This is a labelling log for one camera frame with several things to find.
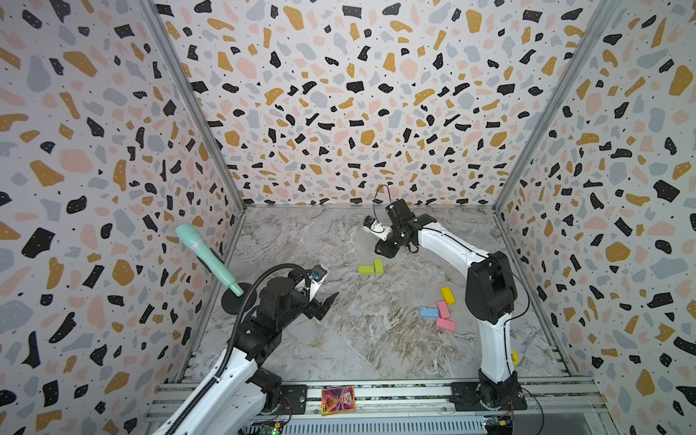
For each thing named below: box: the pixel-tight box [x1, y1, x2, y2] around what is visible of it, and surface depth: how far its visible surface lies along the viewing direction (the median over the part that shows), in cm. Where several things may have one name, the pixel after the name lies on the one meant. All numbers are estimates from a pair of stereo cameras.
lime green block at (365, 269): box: [357, 265, 375, 275], surface depth 102 cm
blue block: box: [419, 306, 439, 318], surface depth 92 cm
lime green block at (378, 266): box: [373, 258, 385, 275], surface depth 102 cm
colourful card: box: [320, 386, 357, 416], surface depth 74 cm
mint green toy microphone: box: [174, 222, 244, 298], surface depth 70 cm
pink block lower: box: [435, 317, 457, 332], surface depth 89 cm
